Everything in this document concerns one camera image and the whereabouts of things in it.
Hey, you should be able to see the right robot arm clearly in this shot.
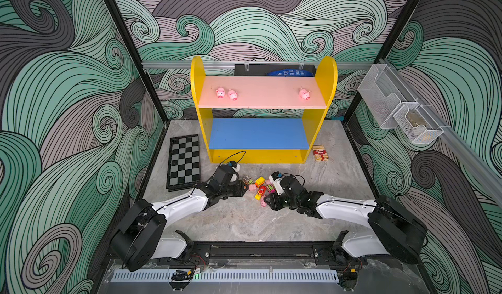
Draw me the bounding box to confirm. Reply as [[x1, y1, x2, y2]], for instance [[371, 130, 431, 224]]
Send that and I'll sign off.
[[264, 172, 427, 265]]

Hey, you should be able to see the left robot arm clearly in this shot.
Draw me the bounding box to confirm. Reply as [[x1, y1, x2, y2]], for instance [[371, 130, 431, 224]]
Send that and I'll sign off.
[[111, 161, 247, 272]]

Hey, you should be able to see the green grey truck toy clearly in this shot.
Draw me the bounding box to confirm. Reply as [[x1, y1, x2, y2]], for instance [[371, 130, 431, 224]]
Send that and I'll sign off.
[[243, 176, 254, 185]]

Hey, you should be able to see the magenta brown truck toy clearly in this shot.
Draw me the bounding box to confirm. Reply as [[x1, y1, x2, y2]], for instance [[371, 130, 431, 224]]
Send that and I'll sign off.
[[265, 180, 275, 193]]

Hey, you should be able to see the red yellow bulldozer toy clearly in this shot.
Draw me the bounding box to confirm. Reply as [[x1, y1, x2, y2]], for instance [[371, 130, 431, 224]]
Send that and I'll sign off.
[[255, 185, 267, 200]]

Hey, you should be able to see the yellow dump truck toy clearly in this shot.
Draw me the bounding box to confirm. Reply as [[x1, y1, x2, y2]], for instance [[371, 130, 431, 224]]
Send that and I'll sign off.
[[255, 177, 265, 188]]

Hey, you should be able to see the black white chessboard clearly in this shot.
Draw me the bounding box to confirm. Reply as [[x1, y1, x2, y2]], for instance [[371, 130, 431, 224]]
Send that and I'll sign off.
[[166, 134, 201, 192]]

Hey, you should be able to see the red patterned small box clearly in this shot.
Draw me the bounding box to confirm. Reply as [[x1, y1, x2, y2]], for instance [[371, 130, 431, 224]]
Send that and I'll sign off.
[[312, 145, 329, 161]]

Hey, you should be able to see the yellow toy shelf unit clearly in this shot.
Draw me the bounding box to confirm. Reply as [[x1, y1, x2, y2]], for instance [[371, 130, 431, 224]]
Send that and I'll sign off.
[[190, 56, 338, 164]]

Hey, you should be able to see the black panel behind shelf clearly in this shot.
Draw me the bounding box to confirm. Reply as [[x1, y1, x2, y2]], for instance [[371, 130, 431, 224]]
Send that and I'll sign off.
[[234, 65, 316, 76]]

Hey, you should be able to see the blue oval basket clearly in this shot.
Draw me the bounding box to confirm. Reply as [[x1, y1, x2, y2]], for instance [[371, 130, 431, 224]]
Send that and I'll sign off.
[[267, 69, 314, 77]]

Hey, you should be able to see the large clear plastic bin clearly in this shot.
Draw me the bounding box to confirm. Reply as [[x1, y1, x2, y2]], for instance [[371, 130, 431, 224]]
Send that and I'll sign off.
[[358, 64, 407, 129]]

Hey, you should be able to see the small clear plastic bin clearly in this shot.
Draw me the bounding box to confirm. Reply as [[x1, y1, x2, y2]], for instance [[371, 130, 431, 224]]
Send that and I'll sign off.
[[393, 103, 444, 145]]

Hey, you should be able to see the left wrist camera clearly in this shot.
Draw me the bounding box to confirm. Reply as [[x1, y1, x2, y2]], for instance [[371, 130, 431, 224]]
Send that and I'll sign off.
[[227, 161, 241, 183]]

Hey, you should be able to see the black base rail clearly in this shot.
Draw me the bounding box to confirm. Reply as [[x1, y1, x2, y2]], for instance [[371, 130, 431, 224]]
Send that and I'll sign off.
[[105, 242, 417, 267]]

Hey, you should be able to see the white slotted cable duct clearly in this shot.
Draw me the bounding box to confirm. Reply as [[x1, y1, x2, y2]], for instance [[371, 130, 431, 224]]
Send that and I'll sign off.
[[111, 269, 339, 284]]

